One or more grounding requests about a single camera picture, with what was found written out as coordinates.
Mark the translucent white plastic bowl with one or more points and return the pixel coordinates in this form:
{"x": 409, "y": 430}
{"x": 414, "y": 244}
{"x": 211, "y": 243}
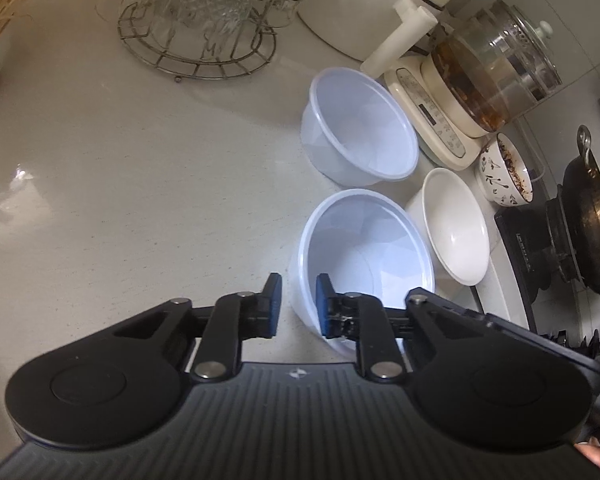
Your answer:
{"x": 365, "y": 250}
{"x": 360, "y": 125}

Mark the cream kettle heating base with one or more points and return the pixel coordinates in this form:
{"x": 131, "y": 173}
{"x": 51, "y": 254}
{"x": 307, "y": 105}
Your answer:
{"x": 430, "y": 115}

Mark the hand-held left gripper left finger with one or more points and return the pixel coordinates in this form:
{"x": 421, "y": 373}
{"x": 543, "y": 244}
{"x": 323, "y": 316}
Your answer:
{"x": 271, "y": 305}

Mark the black gas stove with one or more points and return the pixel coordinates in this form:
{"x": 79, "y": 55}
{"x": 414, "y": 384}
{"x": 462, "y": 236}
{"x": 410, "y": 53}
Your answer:
{"x": 520, "y": 245}

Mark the white electric pot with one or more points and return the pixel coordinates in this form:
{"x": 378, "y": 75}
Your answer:
{"x": 360, "y": 5}

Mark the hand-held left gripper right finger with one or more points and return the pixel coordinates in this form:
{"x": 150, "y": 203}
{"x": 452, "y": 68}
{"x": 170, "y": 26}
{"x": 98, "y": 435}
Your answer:
{"x": 325, "y": 305}

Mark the leaf-patterned bowl with spices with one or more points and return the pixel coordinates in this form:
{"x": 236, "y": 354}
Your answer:
{"x": 495, "y": 175}

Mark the black wok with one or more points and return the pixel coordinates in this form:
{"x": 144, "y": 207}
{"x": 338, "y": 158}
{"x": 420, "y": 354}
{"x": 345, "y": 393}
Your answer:
{"x": 590, "y": 210}

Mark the glass kettle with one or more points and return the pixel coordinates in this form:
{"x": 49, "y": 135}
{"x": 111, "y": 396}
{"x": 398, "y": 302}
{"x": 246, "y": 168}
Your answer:
{"x": 500, "y": 60}

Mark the white ceramic bowl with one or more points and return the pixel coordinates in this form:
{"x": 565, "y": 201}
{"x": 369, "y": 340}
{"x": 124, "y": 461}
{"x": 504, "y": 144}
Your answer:
{"x": 455, "y": 230}

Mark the person's right hand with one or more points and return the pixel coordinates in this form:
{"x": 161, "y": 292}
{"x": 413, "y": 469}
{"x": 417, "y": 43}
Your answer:
{"x": 595, "y": 452}

